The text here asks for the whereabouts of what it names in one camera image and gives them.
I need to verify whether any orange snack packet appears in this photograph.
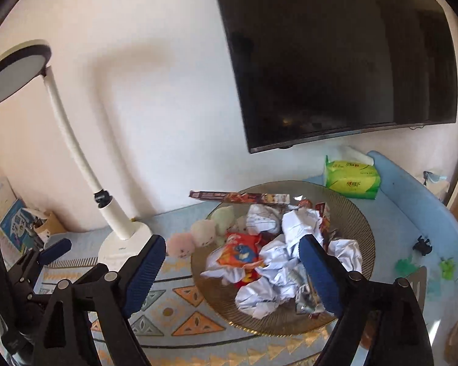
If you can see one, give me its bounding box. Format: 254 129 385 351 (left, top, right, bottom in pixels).
216 232 266 286

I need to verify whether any three-colour dango plush toy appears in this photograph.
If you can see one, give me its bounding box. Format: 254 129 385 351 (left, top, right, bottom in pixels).
166 205 237 258

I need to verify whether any white desk lamp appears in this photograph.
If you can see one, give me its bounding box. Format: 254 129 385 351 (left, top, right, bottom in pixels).
0 40 153 264

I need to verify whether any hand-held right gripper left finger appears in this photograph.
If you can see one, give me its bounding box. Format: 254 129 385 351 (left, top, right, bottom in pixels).
31 234 167 366

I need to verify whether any brown cardboard box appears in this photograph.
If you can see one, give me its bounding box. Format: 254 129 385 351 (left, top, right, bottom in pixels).
32 208 67 241

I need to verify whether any blue cover book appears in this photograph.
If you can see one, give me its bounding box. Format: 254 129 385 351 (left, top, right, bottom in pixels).
0 197 33 254

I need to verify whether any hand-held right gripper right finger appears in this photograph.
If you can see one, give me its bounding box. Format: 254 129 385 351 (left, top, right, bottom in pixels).
298 234 435 366

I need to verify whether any black wall television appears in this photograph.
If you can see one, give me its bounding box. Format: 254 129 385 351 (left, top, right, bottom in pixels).
210 0 458 155

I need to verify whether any green claw clip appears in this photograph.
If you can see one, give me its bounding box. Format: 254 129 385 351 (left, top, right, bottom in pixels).
439 256 456 280
395 257 418 275

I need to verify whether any green tissue pack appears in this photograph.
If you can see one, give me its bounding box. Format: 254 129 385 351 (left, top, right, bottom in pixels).
322 145 380 201

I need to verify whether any round brown glass plate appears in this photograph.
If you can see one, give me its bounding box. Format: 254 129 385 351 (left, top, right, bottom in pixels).
191 180 375 337

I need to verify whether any black claw clip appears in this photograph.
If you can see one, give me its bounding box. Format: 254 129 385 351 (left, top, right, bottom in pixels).
412 236 433 257

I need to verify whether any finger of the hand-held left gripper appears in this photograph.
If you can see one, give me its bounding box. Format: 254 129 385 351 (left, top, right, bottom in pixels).
8 237 73 299
21 293 56 329

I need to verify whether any blue patterned woven mat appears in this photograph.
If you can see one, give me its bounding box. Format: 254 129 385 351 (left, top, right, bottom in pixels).
38 202 367 366

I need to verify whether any pile of papers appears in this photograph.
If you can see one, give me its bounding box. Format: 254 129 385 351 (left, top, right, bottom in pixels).
200 203 363 319

